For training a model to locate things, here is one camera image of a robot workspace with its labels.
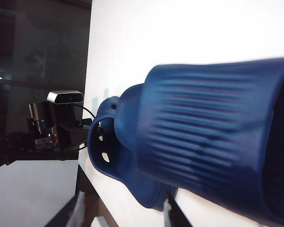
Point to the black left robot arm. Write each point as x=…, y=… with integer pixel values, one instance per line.
x=11, y=146

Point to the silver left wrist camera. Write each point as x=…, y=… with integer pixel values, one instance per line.
x=66, y=97

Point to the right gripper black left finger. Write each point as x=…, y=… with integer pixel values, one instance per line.
x=66, y=212

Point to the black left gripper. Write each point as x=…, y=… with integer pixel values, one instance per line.
x=47, y=123

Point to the blue slipper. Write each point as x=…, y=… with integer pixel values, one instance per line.
x=97, y=151
x=203, y=132

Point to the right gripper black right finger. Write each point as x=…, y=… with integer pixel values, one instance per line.
x=176, y=212

